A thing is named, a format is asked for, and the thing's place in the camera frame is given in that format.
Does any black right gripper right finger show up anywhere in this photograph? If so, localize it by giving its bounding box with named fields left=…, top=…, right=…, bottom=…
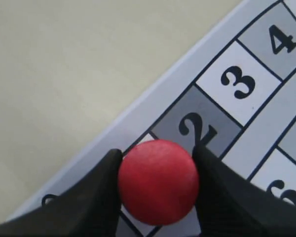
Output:
left=192, top=145, right=296, bottom=237

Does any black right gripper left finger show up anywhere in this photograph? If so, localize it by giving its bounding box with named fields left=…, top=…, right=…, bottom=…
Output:
left=0, top=149, right=123, bottom=237

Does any red cylinder game piece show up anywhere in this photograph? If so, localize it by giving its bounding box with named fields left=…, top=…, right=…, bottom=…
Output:
left=118, top=139, right=200, bottom=226

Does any paper number game board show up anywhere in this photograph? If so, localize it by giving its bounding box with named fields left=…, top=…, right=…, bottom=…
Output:
left=4, top=0, right=296, bottom=237

